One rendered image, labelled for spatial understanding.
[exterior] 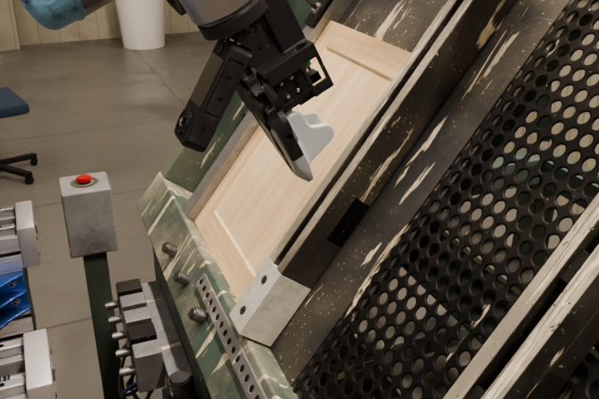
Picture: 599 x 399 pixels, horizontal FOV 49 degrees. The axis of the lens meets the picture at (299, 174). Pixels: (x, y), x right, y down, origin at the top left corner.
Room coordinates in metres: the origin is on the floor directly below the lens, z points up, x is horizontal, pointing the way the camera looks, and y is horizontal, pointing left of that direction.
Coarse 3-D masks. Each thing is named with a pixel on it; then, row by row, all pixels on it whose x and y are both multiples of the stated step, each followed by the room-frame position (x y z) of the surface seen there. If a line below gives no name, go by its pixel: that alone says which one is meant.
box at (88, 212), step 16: (96, 176) 1.55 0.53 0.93; (64, 192) 1.46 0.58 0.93; (80, 192) 1.46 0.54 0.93; (96, 192) 1.47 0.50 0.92; (64, 208) 1.44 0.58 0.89; (80, 208) 1.46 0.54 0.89; (96, 208) 1.47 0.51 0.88; (112, 208) 1.48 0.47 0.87; (80, 224) 1.45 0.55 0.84; (96, 224) 1.47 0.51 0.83; (112, 224) 1.48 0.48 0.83; (80, 240) 1.45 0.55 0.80; (96, 240) 1.47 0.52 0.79; (112, 240) 1.48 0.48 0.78
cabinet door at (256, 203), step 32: (352, 32) 1.39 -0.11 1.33; (352, 64) 1.31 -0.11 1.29; (384, 64) 1.21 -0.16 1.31; (320, 96) 1.32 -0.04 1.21; (352, 96) 1.23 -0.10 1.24; (352, 128) 1.15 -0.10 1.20; (256, 160) 1.35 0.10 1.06; (320, 160) 1.16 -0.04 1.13; (224, 192) 1.36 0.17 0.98; (256, 192) 1.26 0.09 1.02; (288, 192) 1.17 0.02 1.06; (224, 224) 1.27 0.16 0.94; (256, 224) 1.18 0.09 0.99; (288, 224) 1.10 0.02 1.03; (224, 256) 1.18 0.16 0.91; (256, 256) 1.10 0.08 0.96
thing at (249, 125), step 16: (336, 0) 1.51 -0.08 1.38; (352, 0) 1.53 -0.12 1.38; (336, 16) 1.51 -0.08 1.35; (304, 32) 1.52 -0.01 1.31; (320, 32) 1.50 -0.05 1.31; (240, 128) 1.46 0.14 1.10; (256, 128) 1.44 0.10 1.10; (240, 144) 1.42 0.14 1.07; (224, 160) 1.41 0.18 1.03; (208, 176) 1.42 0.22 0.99; (224, 176) 1.41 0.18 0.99; (208, 192) 1.39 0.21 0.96; (192, 208) 1.38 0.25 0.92
